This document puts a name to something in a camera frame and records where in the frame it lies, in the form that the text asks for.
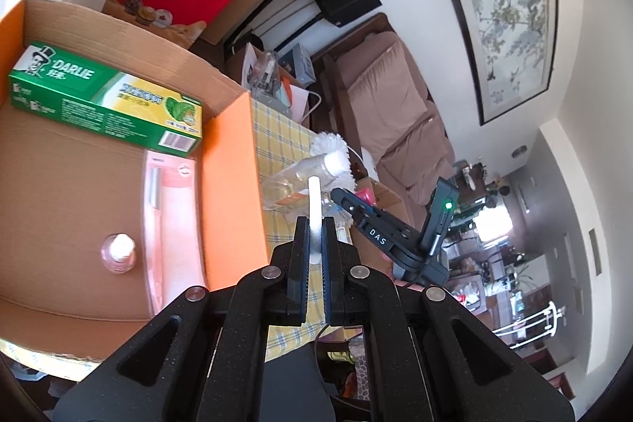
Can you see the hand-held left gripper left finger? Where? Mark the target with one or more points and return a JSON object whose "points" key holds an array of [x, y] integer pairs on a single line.
{"points": [[299, 283]]}

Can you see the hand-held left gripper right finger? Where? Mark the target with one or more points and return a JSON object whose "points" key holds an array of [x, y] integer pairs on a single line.
{"points": [[332, 283]]}

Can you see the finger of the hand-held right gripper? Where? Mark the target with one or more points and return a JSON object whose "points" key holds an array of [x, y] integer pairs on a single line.
{"points": [[351, 204]]}

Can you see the white slim tube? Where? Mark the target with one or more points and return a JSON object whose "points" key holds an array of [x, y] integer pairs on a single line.
{"points": [[315, 204]]}

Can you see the orange cardboard box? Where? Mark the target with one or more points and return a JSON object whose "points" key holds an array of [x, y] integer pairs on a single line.
{"points": [[227, 184]]}

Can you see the pink toothbrush pack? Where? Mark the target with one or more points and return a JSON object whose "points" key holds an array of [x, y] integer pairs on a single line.
{"points": [[173, 214]]}

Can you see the small nail polish bottle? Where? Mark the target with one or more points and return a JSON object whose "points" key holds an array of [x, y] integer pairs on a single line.
{"points": [[118, 249]]}

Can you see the green toothpaste box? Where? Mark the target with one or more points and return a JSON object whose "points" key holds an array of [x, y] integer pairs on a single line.
{"points": [[99, 105]]}

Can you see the small brown cardboard box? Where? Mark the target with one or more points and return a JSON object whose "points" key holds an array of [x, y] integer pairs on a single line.
{"points": [[388, 199]]}

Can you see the clear bottle with white cap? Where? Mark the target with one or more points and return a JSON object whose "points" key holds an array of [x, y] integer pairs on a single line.
{"points": [[292, 179]]}

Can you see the white fluffy duster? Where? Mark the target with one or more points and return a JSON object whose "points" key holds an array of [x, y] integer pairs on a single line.
{"points": [[329, 141]]}

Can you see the black chair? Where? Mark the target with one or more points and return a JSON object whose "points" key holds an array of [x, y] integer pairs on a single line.
{"points": [[296, 382]]}

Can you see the yellow checked tablecloth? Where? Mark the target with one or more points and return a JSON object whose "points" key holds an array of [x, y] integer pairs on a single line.
{"points": [[277, 130]]}

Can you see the brown sofa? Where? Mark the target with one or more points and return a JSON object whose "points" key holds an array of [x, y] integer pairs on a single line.
{"points": [[385, 95]]}

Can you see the white metal rack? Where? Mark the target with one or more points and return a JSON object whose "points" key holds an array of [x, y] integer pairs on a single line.
{"points": [[531, 320]]}

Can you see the round ceiling light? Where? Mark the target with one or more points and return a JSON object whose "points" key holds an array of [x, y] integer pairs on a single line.
{"points": [[519, 150]]}

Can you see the pale blue box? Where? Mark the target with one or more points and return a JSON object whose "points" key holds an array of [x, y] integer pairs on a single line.
{"points": [[301, 63]]}

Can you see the clear plastic bag of items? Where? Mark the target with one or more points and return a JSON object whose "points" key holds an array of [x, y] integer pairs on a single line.
{"points": [[262, 68]]}

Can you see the black speaker stand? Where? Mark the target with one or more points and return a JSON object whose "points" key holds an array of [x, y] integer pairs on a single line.
{"points": [[296, 29], [272, 19]]}

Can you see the framed ink painting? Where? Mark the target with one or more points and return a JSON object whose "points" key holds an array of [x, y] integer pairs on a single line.
{"points": [[509, 31]]}

